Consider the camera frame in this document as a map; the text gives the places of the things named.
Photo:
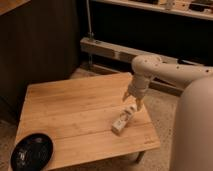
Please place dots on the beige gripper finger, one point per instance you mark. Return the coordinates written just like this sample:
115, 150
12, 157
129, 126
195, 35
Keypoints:
139, 104
125, 96

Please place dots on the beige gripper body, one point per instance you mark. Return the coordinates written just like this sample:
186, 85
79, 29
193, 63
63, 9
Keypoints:
135, 92

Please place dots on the white plastic bottle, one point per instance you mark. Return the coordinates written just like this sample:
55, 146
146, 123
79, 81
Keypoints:
124, 118

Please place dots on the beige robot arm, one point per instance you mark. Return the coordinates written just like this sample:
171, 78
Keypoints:
192, 140

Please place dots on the black ceramic bowl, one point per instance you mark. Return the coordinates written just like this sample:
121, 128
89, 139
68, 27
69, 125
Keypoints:
32, 153

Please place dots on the wooden table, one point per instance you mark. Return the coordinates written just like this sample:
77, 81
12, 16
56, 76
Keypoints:
77, 115

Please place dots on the grey metal beam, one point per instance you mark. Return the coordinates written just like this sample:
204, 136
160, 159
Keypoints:
118, 52

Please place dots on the metal vertical pole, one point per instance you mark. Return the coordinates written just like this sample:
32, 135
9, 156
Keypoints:
90, 31

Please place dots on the wooden shelf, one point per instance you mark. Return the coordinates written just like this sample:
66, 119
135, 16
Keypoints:
156, 8

